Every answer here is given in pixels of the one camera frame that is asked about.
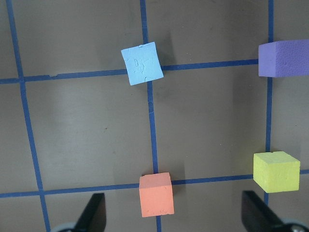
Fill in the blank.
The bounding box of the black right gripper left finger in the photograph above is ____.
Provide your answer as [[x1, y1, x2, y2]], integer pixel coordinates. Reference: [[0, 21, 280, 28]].
[[75, 193, 107, 232]]

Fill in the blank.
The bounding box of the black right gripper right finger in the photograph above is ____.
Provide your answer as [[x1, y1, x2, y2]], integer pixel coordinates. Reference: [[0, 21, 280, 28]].
[[241, 190, 287, 232]]

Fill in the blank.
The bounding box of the light blue foam block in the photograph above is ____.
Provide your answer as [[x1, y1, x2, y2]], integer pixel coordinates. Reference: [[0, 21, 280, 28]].
[[121, 42, 164, 86]]

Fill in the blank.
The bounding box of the yellow foam block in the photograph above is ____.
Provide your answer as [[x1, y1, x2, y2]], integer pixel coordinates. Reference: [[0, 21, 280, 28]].
[[253, 151, 300, 193]]

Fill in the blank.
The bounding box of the orange foam block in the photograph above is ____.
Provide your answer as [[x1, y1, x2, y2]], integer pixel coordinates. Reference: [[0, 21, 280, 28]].
[[139, 173, 174, 218]]

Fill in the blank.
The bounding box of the purple foam block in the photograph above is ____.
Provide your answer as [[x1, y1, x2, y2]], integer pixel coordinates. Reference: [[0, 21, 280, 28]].
[[258, 39, 309, 78]]

